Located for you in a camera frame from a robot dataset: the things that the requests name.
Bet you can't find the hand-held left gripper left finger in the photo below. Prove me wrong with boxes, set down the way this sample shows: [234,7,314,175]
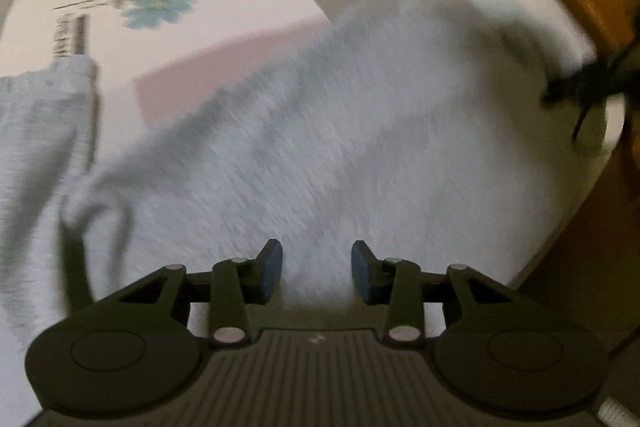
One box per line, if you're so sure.
[92,239,284,349]

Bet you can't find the checked bed sheet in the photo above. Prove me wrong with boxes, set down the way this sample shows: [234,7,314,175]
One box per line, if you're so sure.
[0,0,628,427]

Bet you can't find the gray sweatpants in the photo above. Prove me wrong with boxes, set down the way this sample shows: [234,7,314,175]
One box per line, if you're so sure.
[0,0,576,358]

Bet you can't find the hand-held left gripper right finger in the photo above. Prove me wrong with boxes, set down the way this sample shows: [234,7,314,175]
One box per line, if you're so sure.
[351,241,541,349]

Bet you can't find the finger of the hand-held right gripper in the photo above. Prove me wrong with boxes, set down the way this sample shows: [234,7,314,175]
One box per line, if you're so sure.
[544,49,640,142]

